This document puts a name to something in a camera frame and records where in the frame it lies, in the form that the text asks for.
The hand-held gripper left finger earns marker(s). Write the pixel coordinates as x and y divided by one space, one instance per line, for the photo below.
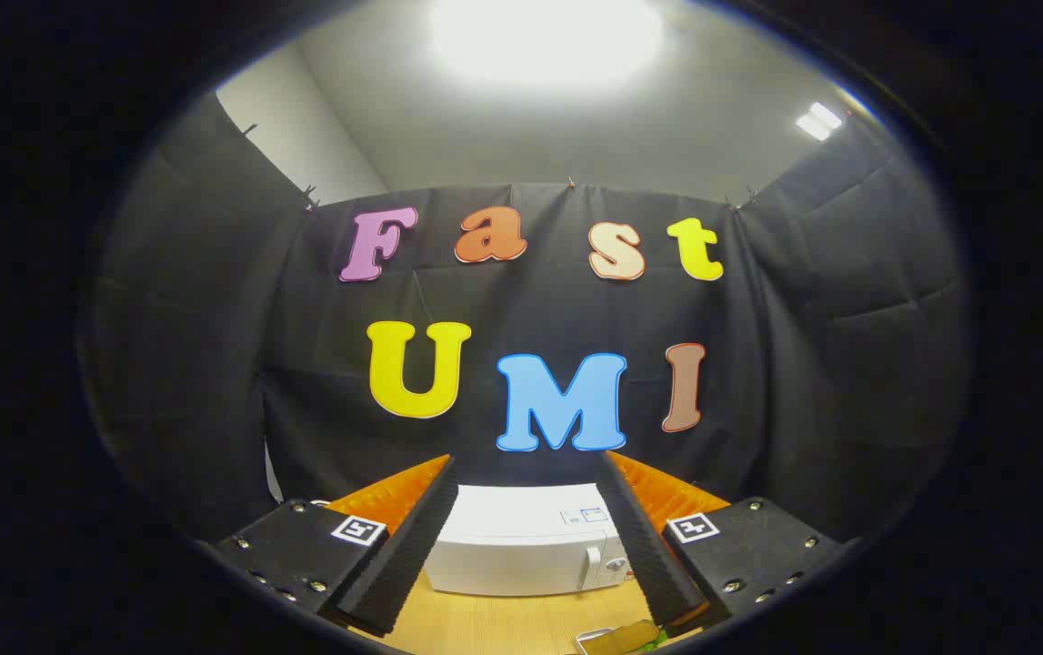
412 555

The black backdrop cloth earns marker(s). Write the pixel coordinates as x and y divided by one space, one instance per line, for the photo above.
530 309

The white rectangular dish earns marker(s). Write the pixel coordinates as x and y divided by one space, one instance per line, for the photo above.
583 639

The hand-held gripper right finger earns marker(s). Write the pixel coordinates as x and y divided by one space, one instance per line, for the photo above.
648 555

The large ceiling light panel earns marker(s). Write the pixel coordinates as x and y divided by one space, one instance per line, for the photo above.
548 36

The brown bread lettuce sandwich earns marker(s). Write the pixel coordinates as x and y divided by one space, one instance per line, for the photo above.
632 634

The white microwave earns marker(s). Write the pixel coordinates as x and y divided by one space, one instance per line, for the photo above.
521 546

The small ceiling light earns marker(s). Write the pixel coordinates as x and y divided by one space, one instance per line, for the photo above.
818 120

